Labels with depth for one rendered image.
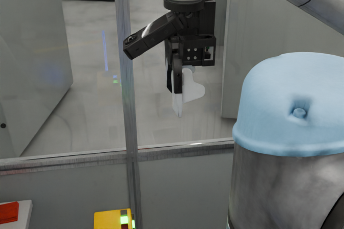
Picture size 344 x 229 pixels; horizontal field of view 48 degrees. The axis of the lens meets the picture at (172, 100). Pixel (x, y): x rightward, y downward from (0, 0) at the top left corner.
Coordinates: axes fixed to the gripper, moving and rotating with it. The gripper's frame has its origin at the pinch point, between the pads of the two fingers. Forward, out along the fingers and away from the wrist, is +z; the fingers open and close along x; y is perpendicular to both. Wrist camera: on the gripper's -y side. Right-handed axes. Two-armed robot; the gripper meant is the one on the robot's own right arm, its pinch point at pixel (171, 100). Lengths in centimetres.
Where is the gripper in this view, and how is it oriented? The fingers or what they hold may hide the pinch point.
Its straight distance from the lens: 75.7
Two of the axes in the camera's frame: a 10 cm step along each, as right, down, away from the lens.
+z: 0.0, 8.6, 5.1
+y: 9.9, -0.8, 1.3
